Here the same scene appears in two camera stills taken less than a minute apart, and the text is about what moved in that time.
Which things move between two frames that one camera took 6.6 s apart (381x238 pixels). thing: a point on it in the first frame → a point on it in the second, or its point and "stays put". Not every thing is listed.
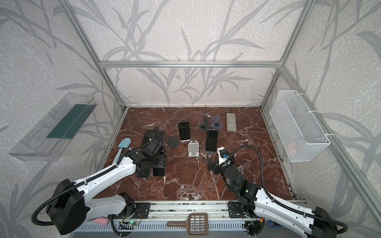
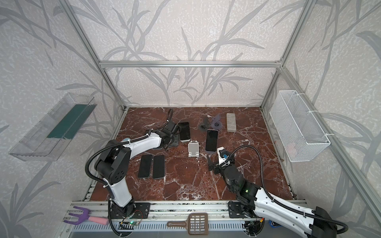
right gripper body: x=223 y=172 stays put
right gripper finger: x=211 y=163 stays put
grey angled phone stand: x=203 y=126 stays put
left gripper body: x=154 y=162 → x=172 y=139
